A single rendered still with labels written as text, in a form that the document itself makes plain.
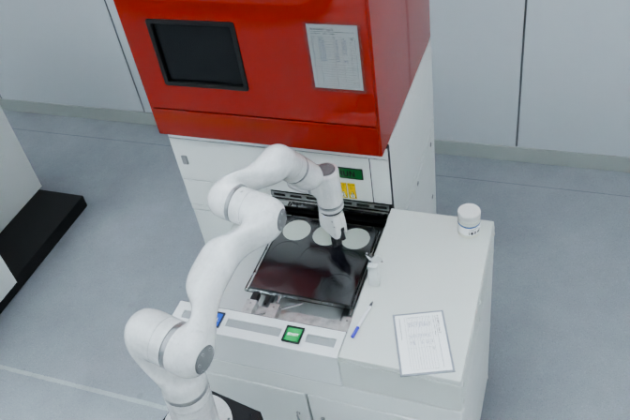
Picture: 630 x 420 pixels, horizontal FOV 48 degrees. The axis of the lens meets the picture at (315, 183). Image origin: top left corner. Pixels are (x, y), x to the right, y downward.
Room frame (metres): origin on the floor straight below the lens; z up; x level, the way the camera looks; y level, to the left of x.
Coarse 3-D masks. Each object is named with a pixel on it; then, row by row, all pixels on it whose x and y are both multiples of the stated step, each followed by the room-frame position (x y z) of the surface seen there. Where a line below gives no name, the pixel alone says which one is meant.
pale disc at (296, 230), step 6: (294, 222) 1.82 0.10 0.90; (300, 222) 1.82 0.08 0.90; (306, 222) 1.81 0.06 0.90; (288, 228) 1.80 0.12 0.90; (294, 228) 1.79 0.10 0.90; (300, 228) 1.79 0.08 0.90; (306, 228) 1.78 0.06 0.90; (288, 234) 1.77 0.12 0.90; (294, 234) 1.76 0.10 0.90; (300, 234) 1.76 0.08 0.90; (306, 234) 1.75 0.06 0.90
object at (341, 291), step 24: (288, 216) 1.86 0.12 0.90; (288, 240) 1.74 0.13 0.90; (312, 240) 1.72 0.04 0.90; (264, 264) 1.64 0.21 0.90; (288, 264) 1.63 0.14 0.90; (312, 264) 1.61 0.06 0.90; (336, 264) 1.59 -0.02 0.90; (360, 264) 1.57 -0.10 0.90; (264, 288) 1.54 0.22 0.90; (288, 288) 1.52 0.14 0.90; (312, 288) 1.51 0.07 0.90; (336, 288) 1.49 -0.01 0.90
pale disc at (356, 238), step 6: (348, 234) 1.72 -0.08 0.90; (354, 234) 1.71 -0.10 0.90; (360, 234) 1.71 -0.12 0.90; (366, 234) 1.70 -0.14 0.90; (348, 240) 1.69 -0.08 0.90; (354, 240) 1.68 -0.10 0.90; (360, 240) 1.68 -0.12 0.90; (366, 240) 1.67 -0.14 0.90; (348, 246) 1.66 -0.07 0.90; (354, 246) 1.66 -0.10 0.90; (360, 246) 1.65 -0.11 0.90
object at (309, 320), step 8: (256, 312) 1.46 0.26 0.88; (280, 312) 1.45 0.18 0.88; (288, 312) 1.44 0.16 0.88; (288, 320) 1.41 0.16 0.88; (296, 320) 1.40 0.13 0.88; (304, 320) 1.40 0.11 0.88; (312, 320) 1.39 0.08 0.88; (320, 320) 1.39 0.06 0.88; (328, 320) 1.38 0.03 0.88; (336, 328) 1.35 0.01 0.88
